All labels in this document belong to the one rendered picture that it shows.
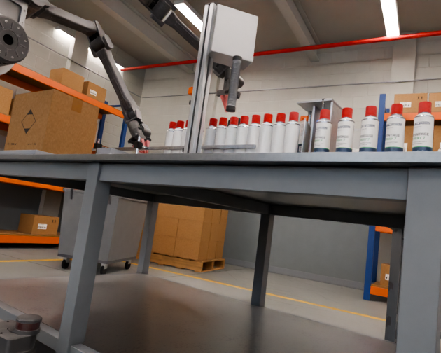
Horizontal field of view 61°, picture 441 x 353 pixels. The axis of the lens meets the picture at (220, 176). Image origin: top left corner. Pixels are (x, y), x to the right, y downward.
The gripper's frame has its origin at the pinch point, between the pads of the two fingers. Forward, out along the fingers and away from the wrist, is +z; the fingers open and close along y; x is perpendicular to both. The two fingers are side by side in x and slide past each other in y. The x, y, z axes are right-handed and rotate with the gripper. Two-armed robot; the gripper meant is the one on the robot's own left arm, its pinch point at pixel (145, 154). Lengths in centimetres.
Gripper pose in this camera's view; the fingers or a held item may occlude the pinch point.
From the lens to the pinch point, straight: 181.1
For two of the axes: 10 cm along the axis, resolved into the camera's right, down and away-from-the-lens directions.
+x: -7.1, 5.9, 3.9
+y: 5.7, 1.6, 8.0
